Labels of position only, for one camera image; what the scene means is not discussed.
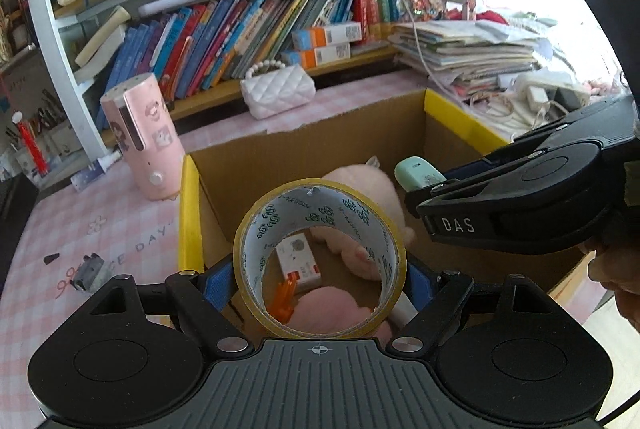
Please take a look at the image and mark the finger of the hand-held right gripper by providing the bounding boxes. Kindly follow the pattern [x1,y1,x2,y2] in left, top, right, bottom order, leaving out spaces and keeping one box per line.
[431,138,547,198]
[416,180,609,256]

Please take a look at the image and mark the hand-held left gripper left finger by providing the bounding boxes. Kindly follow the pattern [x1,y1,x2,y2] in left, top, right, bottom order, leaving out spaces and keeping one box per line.
[82,256,252,356]

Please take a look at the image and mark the cardboard box with yellow edges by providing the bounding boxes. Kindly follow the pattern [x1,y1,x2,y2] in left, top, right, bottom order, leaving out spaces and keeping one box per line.
[179,89,601,340]

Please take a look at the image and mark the pink plush chicken toy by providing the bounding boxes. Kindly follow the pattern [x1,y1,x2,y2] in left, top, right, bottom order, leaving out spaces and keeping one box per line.
[267,276,396,340]

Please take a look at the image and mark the pink plush pig toy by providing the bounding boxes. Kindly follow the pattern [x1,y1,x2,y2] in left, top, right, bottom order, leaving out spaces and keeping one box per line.
[310,156,417,280]

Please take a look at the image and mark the black chair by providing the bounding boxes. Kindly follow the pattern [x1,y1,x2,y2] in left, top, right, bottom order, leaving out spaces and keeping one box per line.
[0,179,38,292]

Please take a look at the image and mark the orange and white carton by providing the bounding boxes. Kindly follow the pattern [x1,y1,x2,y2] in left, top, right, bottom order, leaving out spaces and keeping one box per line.
[291,23,363,50]
[281,43,352,70]

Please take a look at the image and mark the small grey toy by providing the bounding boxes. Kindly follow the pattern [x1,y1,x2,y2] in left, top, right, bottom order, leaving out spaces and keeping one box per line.
[72,254,108,293]

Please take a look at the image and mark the person's right hand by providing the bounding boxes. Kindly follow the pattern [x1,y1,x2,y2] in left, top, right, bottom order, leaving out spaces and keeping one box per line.
[580,234,640,336]

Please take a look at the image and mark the mint green small device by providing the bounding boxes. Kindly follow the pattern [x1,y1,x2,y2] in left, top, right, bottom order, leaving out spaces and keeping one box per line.
[394,156,448,192]

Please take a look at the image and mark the set of red green books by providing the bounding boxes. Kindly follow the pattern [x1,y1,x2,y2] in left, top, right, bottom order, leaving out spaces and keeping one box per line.
[352,0,401,42]

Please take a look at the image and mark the small spray bottle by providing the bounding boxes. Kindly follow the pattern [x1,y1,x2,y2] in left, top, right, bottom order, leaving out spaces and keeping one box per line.
[70,152,122,193]

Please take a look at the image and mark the stack of books and papers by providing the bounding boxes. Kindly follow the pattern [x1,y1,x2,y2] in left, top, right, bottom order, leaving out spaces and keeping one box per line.
[387,19,543,97]

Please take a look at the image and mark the beige leaning books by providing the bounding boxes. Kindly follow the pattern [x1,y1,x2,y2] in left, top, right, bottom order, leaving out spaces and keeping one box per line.
[75,6,131,80]

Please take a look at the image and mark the desk pen holder with pens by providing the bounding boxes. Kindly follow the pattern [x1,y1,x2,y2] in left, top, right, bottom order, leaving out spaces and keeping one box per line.
[0,89,76,182]

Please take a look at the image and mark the red tassel pen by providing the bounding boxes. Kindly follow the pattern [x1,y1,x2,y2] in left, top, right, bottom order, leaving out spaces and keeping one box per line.
[12,111,49,174]

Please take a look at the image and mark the white cable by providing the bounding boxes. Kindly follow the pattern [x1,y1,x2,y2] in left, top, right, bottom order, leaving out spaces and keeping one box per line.
[350,0,501,110]

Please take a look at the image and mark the white and wooden bookshelf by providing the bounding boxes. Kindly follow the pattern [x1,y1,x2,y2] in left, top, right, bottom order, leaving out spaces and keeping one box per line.
[22,0,476,160]

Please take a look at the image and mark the pink cylindrical humidifier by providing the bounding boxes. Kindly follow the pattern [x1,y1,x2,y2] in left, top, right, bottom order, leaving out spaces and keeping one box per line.
[99,72,185,201]

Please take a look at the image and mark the small white box red label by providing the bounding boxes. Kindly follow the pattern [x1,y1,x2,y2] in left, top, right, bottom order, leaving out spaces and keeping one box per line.
[274,233,322,294]

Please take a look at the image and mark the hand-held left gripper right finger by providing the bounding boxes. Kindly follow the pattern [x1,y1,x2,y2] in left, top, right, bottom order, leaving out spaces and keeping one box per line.
[387,256,562,355]

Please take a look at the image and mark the pink checkered tablecloth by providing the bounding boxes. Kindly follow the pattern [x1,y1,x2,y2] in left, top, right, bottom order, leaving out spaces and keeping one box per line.
[0,69,616,410]

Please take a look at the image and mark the colourful toy headdress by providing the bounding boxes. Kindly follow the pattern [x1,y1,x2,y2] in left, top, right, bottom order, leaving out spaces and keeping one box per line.
[395,0,446,22]

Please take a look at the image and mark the white quilted purse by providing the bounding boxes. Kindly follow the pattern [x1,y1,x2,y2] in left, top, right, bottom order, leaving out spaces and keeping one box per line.
[240,59,317,120]

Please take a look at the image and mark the yellow tape roll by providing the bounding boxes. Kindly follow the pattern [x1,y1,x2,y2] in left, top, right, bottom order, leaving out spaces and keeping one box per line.
[233,179,407,340]

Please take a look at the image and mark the row of blue children's books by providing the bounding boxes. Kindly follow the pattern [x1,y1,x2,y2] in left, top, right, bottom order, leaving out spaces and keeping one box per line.
[95,0,361,102]

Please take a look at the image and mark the white power adapters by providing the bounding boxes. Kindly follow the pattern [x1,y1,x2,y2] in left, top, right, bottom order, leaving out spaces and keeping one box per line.
[497,71,591,124]

